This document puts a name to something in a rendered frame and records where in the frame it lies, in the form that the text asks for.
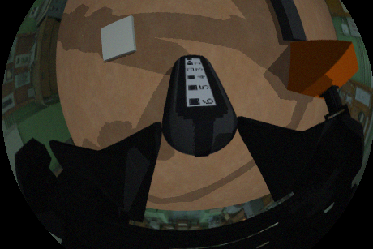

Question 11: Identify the dark grey controller unit with white label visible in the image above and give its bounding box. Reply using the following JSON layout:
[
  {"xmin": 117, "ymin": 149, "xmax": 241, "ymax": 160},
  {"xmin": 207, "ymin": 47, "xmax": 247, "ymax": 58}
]
[{"xmin": 161, "ymin": 55, "xmax": 237, "ymax": 157}]

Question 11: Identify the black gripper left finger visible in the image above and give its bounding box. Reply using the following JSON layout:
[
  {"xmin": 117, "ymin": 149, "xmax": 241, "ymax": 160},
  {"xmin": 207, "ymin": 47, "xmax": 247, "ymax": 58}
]
[{"xmin": 49, "ymin": 122, "xmax": 163, "ymax": 223}]

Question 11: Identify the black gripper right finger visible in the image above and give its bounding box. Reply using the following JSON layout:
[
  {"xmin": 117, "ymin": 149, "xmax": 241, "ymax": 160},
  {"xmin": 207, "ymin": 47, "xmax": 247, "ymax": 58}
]
[{"xmin": 237, "ymin": 116, "xmax": 337, "ymax": 203}]

